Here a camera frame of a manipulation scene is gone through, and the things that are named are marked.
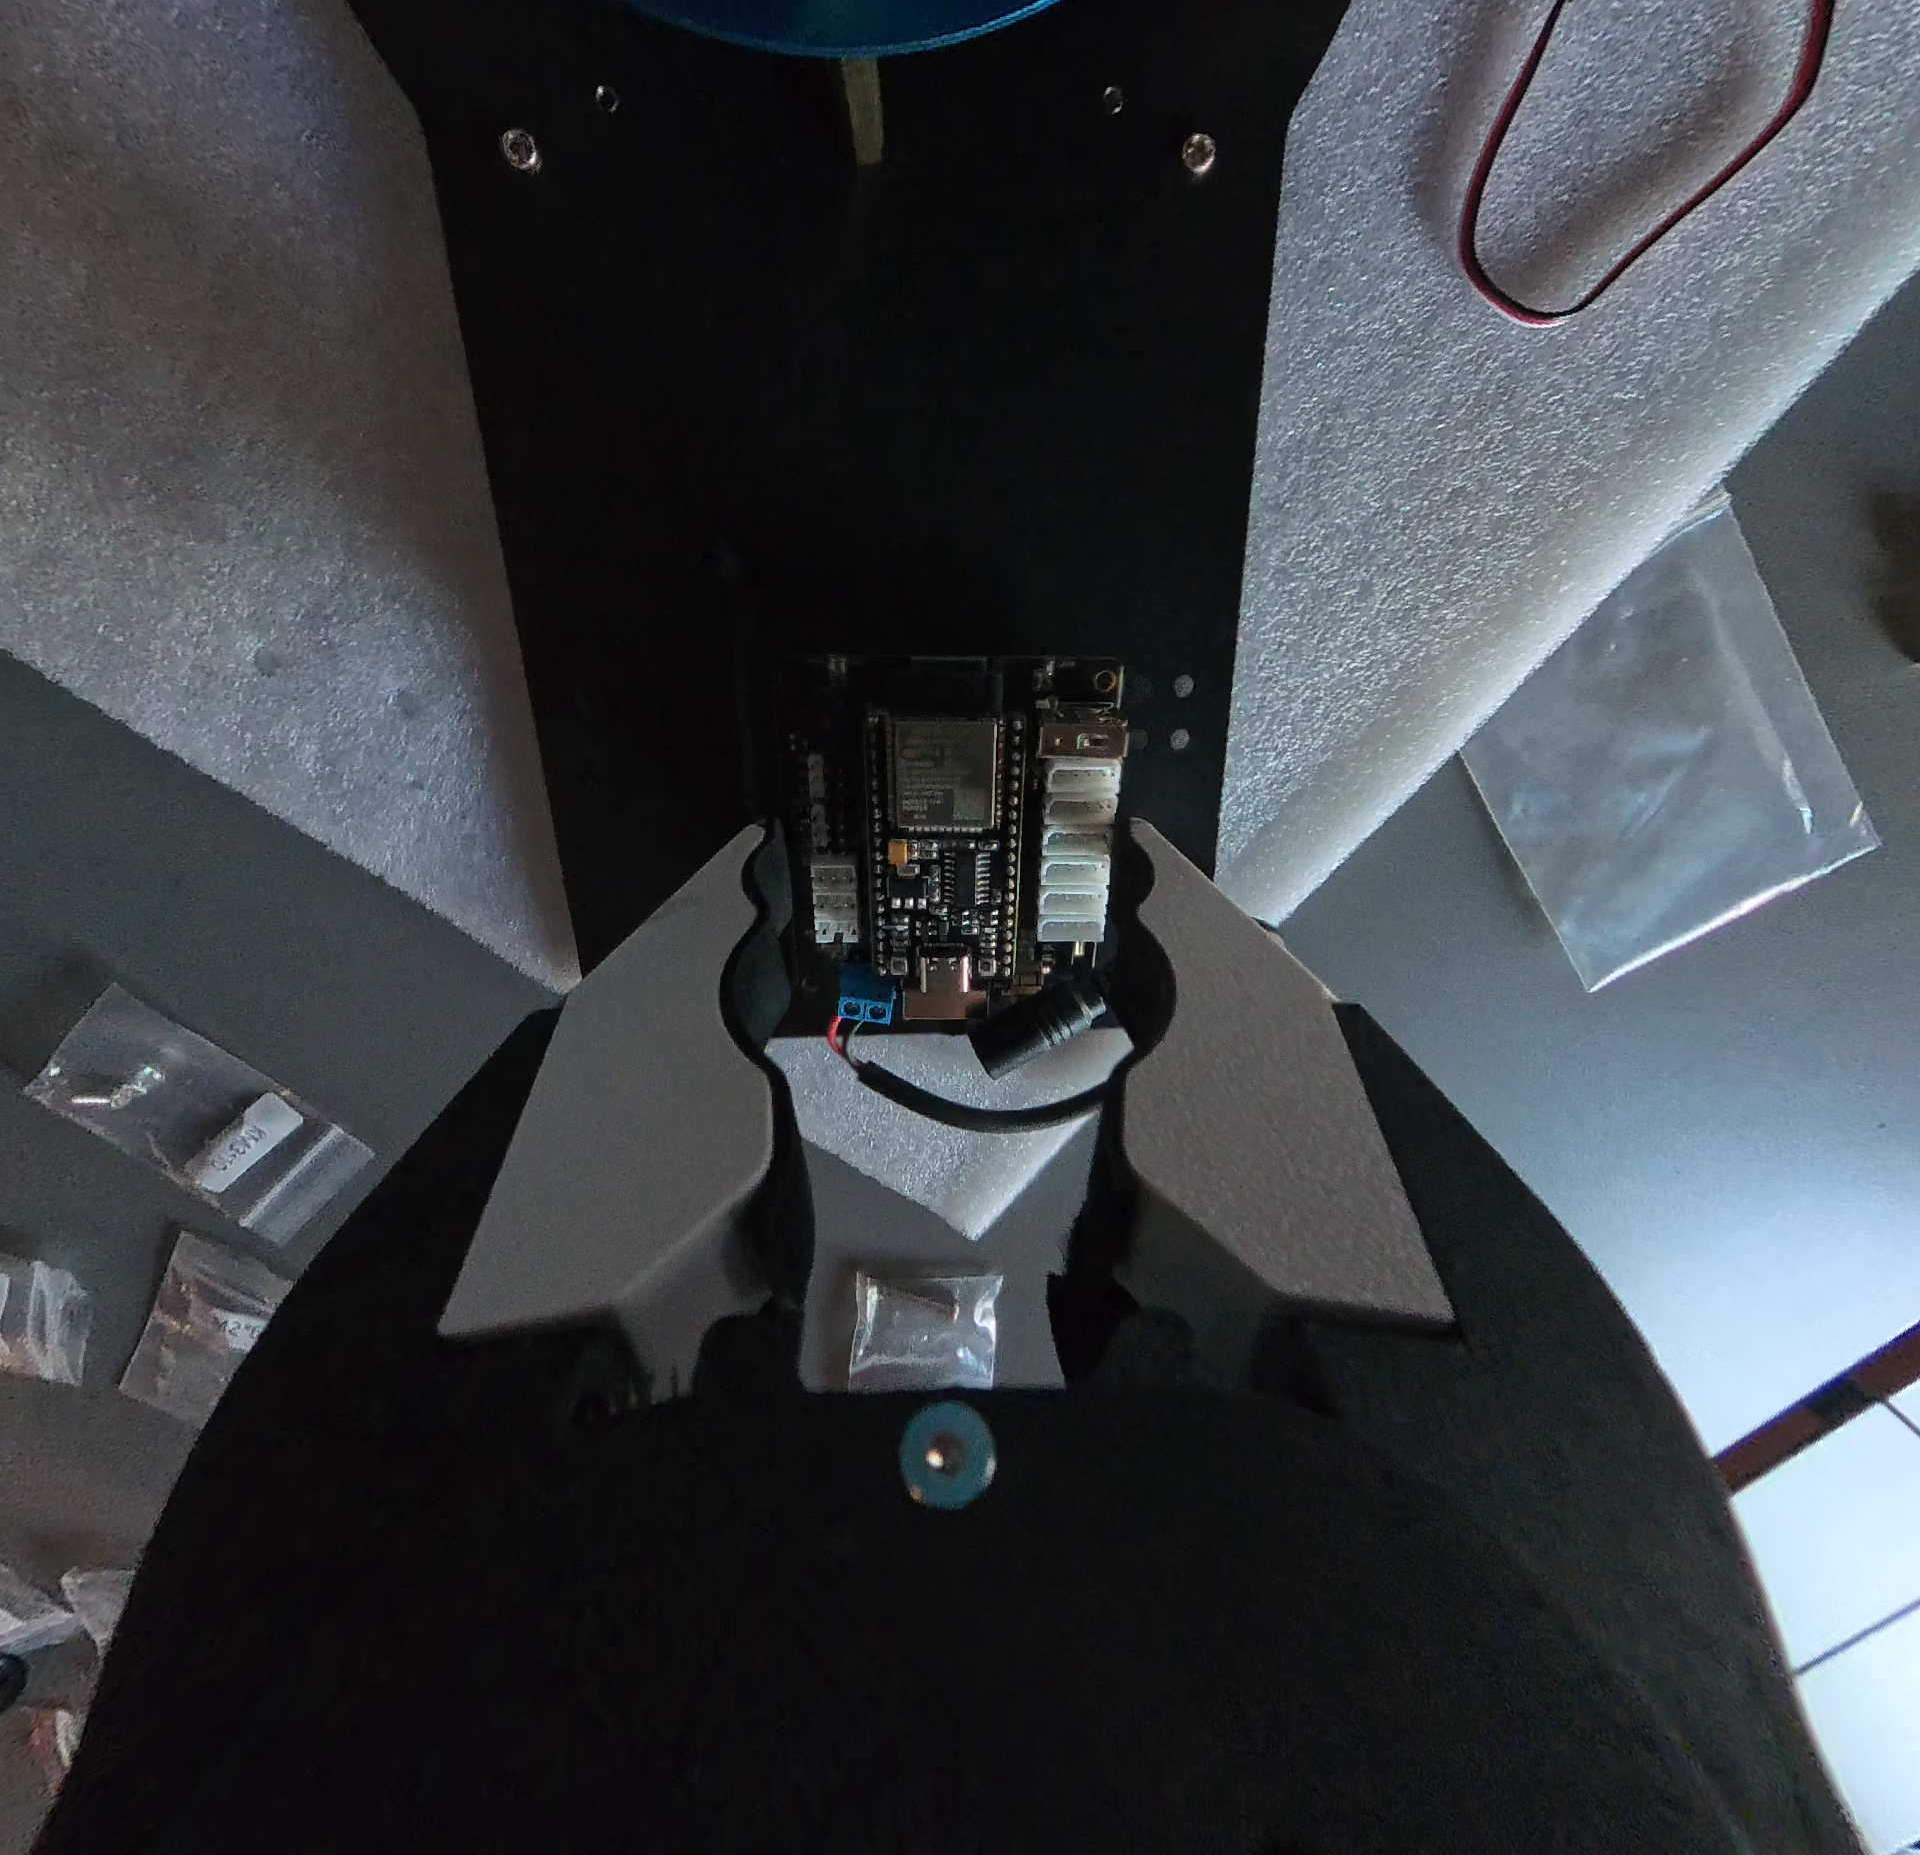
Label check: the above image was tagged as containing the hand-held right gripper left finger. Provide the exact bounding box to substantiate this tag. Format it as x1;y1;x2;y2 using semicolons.
436;820;784;1380

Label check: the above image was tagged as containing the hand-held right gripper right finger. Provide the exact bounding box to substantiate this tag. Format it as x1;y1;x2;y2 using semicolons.
1114;817;1460;1380

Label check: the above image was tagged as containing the black control circuit board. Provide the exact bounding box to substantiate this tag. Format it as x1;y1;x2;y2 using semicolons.
786;656;1128;1038

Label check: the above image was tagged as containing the black triangular base plate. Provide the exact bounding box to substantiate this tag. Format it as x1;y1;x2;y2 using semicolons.
312;0;1370;1054

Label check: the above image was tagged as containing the blue toy robot arm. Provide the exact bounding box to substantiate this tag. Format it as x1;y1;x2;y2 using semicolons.
502;0;1148;170

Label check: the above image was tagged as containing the dark grey desk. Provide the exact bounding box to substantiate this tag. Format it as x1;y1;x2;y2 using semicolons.
0;276;1920;1855

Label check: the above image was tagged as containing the tiny clear screw bag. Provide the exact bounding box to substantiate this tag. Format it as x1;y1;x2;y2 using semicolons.
847;1268;1004;1388

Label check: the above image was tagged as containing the group of small clear bags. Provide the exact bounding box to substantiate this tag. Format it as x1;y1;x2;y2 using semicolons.
0;985;378;1782

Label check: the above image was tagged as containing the large clear plastic bag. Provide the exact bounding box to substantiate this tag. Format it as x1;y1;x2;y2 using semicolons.
1463;493;1881;993

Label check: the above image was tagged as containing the white foam sheet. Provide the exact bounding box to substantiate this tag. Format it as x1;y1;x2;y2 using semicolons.
0;0;1920;1240

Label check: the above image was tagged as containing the black power socket cable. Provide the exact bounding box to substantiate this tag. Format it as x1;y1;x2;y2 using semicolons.
833;976;1127;1138

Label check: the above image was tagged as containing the red black servo wire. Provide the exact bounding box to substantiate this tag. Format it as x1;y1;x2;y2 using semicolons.
1463;0;1848;329

